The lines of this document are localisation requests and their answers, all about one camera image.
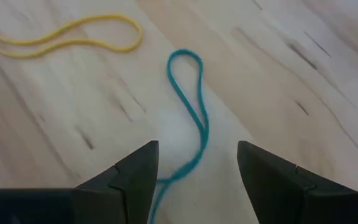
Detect teal rubber band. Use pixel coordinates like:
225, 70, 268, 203
149, 49, 210, 224

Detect yellow rubber band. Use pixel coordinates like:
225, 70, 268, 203
0, 13, 144, 60

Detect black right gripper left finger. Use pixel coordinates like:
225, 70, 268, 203
73, 140, 160, 224

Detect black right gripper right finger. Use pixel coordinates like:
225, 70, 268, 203
237, 140, 358, 224

